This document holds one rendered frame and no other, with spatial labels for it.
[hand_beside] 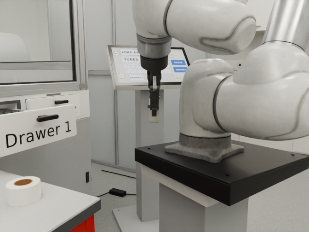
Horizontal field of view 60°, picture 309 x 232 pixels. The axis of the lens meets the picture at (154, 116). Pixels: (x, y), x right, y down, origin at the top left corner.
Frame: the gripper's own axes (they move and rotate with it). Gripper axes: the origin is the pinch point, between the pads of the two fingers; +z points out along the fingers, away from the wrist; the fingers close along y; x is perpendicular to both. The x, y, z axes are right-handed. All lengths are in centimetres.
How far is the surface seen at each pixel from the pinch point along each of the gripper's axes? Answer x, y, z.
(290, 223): -96, 24, 124
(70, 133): 28.6, 2.1, 11.4
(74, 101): 38, 40, 27
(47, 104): 46, 28, 19
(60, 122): 30.6, 1.7, 5.6
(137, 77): 7, 68, 31
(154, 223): -2, 23, 117
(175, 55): -17, 92, 31
